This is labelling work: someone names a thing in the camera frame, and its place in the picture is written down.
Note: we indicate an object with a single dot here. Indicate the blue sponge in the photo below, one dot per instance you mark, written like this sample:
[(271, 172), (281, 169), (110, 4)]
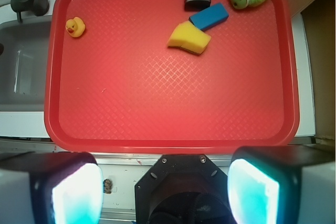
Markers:
[(209, 17)]

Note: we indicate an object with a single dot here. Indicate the yellow rubber duck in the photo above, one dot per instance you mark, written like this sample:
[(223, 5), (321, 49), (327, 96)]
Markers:
[(75, 27)]

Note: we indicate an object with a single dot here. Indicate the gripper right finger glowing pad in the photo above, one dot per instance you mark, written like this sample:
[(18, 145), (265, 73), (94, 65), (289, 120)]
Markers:
[(282, 184)]

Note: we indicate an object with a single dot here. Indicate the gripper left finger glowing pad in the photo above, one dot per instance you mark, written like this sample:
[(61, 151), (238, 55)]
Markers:
[(61, 187)]

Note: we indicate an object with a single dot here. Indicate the yellow sponge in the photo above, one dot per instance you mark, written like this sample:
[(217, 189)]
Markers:
[(188, 37)]

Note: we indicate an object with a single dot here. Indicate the grey sink basin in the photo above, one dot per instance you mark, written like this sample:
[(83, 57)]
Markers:
[(24, 63)]

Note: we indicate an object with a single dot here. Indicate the red plastic tray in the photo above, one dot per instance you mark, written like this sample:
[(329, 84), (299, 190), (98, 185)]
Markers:
[(119, 88)]

